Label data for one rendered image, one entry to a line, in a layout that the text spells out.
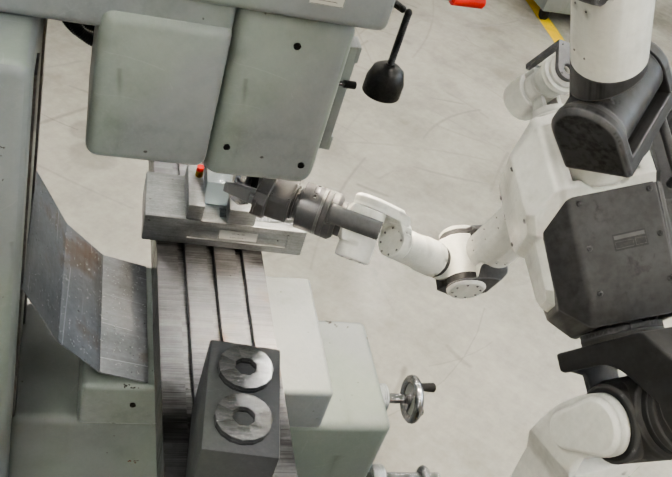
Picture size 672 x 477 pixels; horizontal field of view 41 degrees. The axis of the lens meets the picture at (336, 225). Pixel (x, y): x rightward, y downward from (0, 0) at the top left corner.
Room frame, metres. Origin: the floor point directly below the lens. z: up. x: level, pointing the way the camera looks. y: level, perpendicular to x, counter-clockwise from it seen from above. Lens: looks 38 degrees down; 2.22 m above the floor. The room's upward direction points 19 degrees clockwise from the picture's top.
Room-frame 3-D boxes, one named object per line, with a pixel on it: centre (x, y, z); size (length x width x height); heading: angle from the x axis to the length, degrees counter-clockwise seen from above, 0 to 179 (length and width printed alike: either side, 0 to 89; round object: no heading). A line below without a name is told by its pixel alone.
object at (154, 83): (1.23, 0.36, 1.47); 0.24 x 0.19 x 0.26; 22
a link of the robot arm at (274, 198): (1.30, 0.09, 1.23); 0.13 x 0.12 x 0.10; 177
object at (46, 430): (1.31, 0.16, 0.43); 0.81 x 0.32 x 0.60; 112
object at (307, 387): (1.30, 0.18, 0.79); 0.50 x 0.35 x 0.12; 112
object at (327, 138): (1.35, 0.08, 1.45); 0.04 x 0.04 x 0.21; 22
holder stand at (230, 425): (0.93, 0.05, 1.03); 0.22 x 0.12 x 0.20; 15
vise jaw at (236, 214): (1.54, 0.22, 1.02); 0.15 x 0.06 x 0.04; 20
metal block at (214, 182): (1.52, 0.27, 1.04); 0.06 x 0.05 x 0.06; 20
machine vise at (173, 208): (1.53, 0.24, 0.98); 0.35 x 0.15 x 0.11; 110
